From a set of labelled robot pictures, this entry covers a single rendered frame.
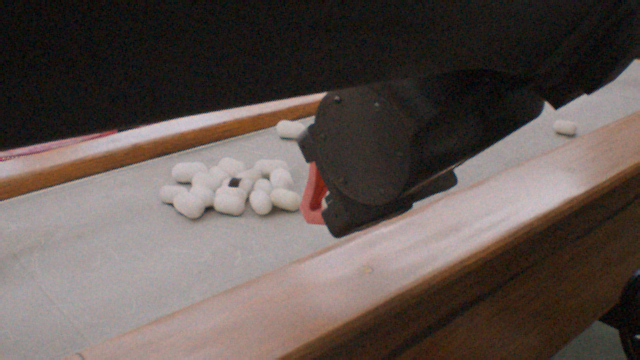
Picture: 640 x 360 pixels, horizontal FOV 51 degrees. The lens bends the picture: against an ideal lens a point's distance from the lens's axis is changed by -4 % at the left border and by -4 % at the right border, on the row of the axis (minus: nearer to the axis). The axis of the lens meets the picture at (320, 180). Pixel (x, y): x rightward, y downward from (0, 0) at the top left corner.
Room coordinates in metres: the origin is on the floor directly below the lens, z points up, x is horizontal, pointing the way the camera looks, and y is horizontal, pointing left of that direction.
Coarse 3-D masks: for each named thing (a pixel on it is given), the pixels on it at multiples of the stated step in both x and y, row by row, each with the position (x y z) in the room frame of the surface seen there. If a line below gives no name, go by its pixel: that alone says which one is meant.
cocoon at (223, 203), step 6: (216, 198) 0.60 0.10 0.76; (222, 198) 0.60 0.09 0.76; (228, 198) 0.60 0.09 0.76; (234, 198) 0.60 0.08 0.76; (240, 198) 0.60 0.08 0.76; (216, 204) 0.60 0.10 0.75; (222, 204) 0.60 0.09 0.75; (228, 204) 0.59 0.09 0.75; (234, 204) 0.59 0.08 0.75; (240, 204) 0.59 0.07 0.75; (222, 210) 0.60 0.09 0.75; (228, 210) 0.59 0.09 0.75; (234, 210) 0.59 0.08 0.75; (240, 210) 0.59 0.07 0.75
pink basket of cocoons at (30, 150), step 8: (88, 136) 0.76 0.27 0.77; (96, 136) 0.78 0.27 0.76; (40, 144) 0.72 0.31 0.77; (48, 144) 0.72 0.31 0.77; (56, 144) 0.73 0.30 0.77; (64, 144) 0.73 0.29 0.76; (0, 152) 0.70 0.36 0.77; (8, 152) 0.70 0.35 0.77; (16, 152) 0.71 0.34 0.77; (24, 152) 0.71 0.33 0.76; (32, 152) 0.71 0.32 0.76; (40, 152) 0.72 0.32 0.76; (0, 160) 0.71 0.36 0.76
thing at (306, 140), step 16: (304, 144) 0.39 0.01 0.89; (448, 176) 0.42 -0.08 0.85; (336, 192) 0.36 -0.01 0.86; (416, 192) 0.39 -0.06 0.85; (432, 192) 0.40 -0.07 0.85; (336, 208) 0.36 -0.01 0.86; (352, 208) 0.36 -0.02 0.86; (368, 208) 0.37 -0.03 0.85; (384, 208) 0.37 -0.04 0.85; (336, 224) 0.36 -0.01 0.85; (352, 224) 0.36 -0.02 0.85
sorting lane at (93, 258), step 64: (64, 192) 0.65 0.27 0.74; (128, 192) 0.65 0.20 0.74; (448, 192) 0.65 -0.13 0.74; (0, 256) 0.51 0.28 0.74; (64, 256) 0.51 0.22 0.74; (128, 256) 0.52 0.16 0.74; (192, 256) 0.52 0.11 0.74; (256, 256) 0.52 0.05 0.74; (0, 320) 0.41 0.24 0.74; (64, 320) 0.42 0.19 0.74; (128, 320) 0.42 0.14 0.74
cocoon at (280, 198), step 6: (276, 192) 0.61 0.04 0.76; (282, 192) 0.61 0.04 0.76; (288, 192) 0.61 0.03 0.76; (294, 192) 0.61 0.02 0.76; (270, 198) 0.61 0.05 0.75; (276, 198) 0.61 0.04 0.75; (282, 198) 0.61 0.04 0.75; (288, 198) 0.60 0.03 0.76; (294, 198) 0.60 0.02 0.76; (300, 198) 0.61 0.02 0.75; (276, 204) 0.61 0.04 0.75; (282, 204) 0.60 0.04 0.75; (288, 204) 0.60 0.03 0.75; (294, 204) 0.60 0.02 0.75; (300, 204) 0.60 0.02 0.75; (294, 210) 0.60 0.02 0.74
